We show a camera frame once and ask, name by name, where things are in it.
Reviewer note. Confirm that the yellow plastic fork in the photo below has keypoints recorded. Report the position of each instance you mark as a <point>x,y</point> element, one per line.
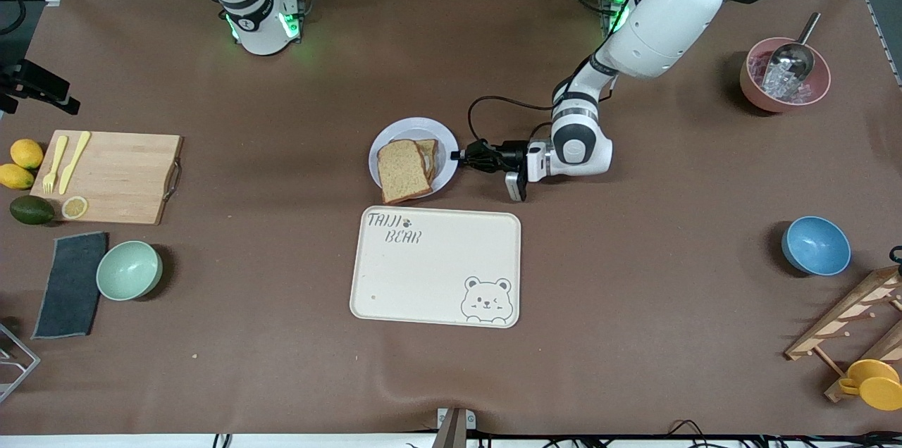
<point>55,165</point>

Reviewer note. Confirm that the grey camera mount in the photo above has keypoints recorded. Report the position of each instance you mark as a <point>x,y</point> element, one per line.
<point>452,427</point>

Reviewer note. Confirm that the yellow plastic knife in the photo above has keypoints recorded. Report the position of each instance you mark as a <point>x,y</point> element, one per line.
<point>74,163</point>

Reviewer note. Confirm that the pink bowl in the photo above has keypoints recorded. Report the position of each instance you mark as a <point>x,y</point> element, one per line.
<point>748,82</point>

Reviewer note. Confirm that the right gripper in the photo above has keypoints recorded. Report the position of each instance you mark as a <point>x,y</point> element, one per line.
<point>42,82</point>

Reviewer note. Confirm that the brown toast bread slice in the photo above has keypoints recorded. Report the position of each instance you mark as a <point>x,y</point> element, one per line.
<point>431,148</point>
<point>403,172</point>

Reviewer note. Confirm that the yellow plastic cup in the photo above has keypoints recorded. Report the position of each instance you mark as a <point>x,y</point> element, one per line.
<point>877,388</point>

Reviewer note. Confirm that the lemon slice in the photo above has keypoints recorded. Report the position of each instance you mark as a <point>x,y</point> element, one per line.
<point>75,207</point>

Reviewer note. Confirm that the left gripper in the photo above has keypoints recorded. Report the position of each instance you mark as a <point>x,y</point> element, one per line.
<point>509,154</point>

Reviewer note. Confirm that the green avocado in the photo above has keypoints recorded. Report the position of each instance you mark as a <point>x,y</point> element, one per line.
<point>32,210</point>

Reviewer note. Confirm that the blue bowl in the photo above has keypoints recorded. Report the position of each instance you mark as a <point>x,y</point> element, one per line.
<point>816,246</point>

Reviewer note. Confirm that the yellow lemon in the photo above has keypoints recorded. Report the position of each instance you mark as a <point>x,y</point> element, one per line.
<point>27,154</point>
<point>15,177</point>

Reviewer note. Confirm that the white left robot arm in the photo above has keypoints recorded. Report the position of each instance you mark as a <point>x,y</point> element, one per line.
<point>669,25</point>

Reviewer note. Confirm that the white round plate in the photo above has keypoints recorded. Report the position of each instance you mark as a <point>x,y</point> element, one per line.
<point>409,127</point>

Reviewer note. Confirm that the wooden cutting board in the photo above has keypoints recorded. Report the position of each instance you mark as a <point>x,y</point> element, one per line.
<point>120,173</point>

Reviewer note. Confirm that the cream bear print tray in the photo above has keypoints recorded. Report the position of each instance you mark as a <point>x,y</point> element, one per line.
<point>423,279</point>

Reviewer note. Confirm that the clear ice cubes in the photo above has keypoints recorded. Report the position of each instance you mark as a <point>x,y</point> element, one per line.
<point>779,82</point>

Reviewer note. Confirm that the wooden drying rack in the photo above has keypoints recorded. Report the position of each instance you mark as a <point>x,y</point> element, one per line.
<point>845,314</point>

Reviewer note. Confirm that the metal scoop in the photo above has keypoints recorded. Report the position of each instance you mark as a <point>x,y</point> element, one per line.
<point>793,57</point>

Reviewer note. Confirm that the dark grey cloth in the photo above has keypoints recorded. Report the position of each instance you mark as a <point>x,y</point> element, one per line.
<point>70,286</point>

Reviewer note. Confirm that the mint green bowl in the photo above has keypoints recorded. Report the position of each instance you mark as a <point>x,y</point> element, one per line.
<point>129,270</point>

